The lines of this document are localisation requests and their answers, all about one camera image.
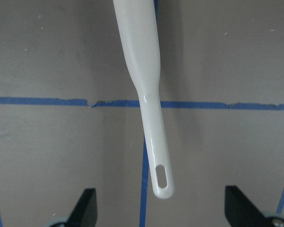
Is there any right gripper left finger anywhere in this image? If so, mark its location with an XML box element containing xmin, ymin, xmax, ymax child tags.
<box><xmin>67</xmin><ymin>188</ymin><xmax>98</xmax><ymax>227</ymax></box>

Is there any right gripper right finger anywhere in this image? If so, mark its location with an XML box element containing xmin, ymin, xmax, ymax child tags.
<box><xmin>224</xmin><ymin>185</ymin><xmax>284</xmax><ymax>227</ymax></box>

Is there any beige hand brush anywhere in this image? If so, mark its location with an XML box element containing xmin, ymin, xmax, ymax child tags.
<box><xmin>113</xmin><ymin>0</ymin><xmax>174</xmax><ymax>199</ymax></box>

